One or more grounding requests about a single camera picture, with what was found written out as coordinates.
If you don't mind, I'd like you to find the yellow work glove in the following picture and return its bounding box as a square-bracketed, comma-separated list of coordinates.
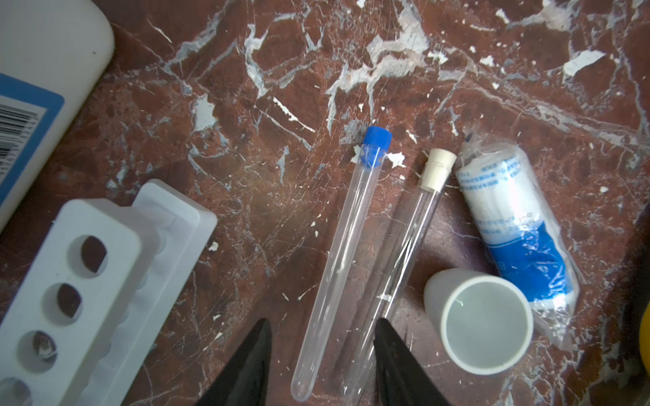
[638, 304, 650, 376]

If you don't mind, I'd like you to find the white capped test tube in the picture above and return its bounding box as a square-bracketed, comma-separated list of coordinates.
[340, 149, 456, 405]

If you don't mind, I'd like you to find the small white crucible cup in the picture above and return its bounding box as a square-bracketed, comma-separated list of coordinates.
[423, 268, 534, 376]

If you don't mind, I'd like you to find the white test tube rack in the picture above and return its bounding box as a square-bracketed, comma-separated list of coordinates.
[1, 179, 218, 405]

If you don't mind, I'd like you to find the wrapped white blue bandage roll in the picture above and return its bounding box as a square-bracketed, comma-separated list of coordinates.
[455, 132, 580, 351]

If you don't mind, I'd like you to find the white plastic storage bin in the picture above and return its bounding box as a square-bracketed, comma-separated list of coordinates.
[1, 0, 114, 225]

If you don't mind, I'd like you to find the blue capped test tube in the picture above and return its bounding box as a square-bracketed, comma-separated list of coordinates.
[290, 126, 393, 402]

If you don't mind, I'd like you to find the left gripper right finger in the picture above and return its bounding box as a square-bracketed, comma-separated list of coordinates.
[373, 318, 450, 405]

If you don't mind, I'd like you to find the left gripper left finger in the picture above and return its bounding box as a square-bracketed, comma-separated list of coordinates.
[196, 318, 273, 406]

